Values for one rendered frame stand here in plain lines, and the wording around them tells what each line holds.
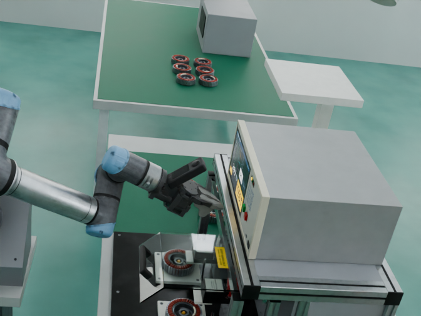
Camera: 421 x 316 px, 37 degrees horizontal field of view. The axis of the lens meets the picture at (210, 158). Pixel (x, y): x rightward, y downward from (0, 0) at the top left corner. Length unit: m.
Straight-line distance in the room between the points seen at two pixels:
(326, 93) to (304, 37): 4.12
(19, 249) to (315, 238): 0.93
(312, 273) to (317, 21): 5.15
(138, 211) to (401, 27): 5.00
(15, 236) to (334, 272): 1.00
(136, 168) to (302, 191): 0.45
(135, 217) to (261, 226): 0.87
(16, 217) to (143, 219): 0.54
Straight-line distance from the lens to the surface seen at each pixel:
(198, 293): 1.97
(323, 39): 6.83
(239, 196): 1.90
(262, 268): 1.74
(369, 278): 1.82
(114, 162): 1.68
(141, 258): 1.78
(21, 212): 2.14
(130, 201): 2.55
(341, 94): 2.69
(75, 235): 3.59
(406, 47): 7.18
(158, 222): 2.45
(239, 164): 1.94
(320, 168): 1.84
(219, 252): 1.84
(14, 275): 2.13
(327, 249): 1.79
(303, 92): 2.62
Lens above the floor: 2.18
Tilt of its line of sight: 29 degrees down
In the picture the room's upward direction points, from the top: 10 degrees clockwise
